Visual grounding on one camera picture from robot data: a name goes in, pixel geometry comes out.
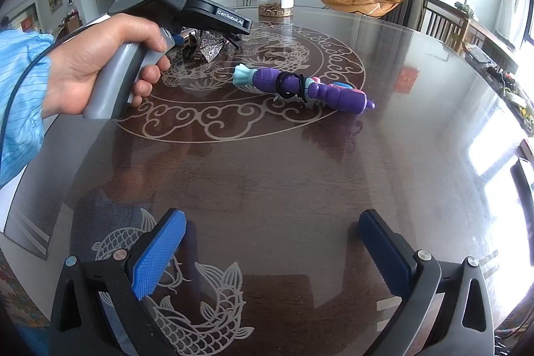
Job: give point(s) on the cluttered window side table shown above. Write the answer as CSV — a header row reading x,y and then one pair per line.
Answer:
x,y
500,68

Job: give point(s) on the person's left forearm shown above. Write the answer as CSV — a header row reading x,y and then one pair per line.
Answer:
x,y
21,89

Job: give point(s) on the purple plastic toy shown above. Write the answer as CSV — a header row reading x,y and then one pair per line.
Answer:
x,y
333,95

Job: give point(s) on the person's left hand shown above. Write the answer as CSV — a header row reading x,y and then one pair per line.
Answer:
x,y
79,64

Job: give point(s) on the silver sparkly pouch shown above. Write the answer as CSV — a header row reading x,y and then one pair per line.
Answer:
x,y
210,47

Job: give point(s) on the patterned rug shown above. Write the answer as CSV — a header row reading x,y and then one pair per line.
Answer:
x,y
16,289

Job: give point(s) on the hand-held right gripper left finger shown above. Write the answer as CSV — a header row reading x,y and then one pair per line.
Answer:
x,y
160,254

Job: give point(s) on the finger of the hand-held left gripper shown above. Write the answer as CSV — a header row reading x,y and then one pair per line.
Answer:
x,y
236,40

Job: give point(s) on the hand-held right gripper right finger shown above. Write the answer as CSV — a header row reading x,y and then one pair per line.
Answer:
x,y
384,251

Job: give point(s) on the dark wooden chair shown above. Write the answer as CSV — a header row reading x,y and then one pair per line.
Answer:
x,y
438,20

